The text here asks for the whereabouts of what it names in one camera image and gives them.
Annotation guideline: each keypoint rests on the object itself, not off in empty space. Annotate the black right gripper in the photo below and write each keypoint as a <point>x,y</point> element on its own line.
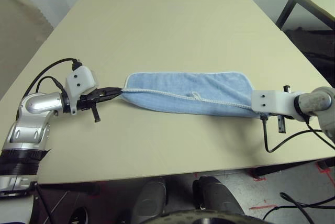
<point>281,125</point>

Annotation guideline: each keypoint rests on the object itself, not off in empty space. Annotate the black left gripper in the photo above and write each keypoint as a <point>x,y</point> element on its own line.
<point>87,101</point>

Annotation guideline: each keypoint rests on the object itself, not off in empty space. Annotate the light blue terry towel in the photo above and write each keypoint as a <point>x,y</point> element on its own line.
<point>183,88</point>

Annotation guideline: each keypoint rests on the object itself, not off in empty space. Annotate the black table base bar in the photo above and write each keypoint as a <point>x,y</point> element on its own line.
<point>73,189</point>
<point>288,167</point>

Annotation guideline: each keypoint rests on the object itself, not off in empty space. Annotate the red floor tape corner mark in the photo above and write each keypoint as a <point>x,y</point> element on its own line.
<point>324,171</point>

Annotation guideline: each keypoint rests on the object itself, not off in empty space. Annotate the red floor tape strip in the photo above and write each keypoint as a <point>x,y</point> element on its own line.
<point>261,207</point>

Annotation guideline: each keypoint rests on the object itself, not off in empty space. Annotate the beige curtain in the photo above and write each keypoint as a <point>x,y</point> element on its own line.
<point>18,38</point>

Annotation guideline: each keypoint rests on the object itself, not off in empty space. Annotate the grey left robot foot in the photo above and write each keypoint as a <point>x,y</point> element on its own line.
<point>151,197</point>

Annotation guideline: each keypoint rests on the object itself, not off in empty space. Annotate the dark robot torso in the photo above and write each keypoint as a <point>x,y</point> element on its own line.
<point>199,218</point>

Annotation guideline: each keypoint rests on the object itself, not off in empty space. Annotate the black shoe white markings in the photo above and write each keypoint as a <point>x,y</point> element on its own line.
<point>79,216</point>

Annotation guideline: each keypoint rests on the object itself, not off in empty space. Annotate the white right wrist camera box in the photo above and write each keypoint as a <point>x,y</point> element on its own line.
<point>272,102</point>

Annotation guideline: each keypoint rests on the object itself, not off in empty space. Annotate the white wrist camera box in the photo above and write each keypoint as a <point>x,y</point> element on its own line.
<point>272,102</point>
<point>78,80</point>

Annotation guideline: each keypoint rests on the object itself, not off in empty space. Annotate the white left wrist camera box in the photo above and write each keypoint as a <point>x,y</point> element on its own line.
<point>78,80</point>

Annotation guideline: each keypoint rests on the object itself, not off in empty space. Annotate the beige side table black frame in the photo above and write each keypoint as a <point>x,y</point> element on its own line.
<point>314,0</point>

